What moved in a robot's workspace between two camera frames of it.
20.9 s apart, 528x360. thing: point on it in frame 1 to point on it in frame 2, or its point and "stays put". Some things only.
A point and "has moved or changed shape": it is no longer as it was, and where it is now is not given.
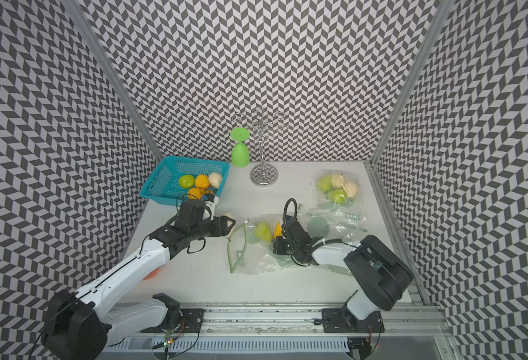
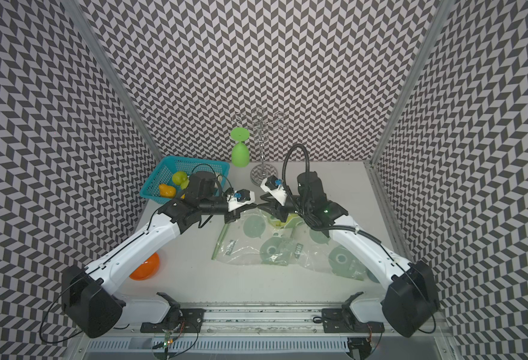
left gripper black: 221,226 to 236,214
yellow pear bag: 277,229 to 167,191
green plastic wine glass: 240,154 stays put
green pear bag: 263,232 to 183,181
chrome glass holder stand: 262,122 stays put
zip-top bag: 340,213 to 279,223
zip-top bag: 250,246 has moved or changed shape
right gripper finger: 281,246 to 279,213
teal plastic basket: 163,184 stays put
